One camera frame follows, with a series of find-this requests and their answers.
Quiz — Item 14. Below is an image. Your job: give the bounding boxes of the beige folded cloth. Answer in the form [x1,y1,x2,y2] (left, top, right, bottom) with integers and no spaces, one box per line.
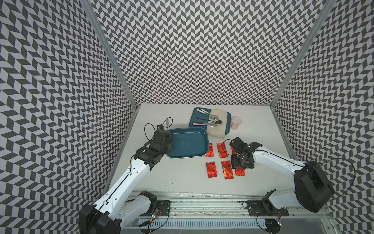
[206,109,229,138]

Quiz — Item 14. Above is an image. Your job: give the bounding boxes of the pink translucent cup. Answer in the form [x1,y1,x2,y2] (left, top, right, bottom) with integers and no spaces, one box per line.
[230,117,242,130]

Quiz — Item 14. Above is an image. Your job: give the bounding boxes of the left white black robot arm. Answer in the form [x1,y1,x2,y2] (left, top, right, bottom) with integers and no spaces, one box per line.
[79,129,173,234]

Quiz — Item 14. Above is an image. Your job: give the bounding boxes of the teal flat tray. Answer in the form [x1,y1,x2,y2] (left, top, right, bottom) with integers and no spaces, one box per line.
[189,107,231,135]

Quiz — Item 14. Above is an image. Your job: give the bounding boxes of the teal plastic storage box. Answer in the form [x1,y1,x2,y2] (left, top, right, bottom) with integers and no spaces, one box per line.
[167,128,209,159]

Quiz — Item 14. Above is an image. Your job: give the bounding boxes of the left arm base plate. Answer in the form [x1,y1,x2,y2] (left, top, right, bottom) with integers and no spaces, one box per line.
[140,200,171,217]

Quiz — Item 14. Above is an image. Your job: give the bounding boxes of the black metal spoon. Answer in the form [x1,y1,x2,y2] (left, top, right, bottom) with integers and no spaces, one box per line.
[197,118,223,124]

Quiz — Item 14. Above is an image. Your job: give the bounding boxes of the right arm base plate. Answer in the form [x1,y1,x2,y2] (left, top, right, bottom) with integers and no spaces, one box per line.
[245,200,289,217]

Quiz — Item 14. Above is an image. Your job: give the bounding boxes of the white handle spoon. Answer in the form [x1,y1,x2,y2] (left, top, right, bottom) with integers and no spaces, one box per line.
[197,109,219,121]

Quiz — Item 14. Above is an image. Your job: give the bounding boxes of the aluminium front rail frame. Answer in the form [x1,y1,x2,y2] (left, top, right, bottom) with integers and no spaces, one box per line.
[119,191,339,234]

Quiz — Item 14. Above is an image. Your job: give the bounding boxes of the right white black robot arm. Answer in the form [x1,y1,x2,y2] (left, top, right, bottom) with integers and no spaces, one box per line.
[229,137,335,215]

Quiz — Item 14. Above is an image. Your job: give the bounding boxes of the pink handle spoon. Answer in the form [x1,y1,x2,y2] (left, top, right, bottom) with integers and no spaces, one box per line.
[193,122,217,127]

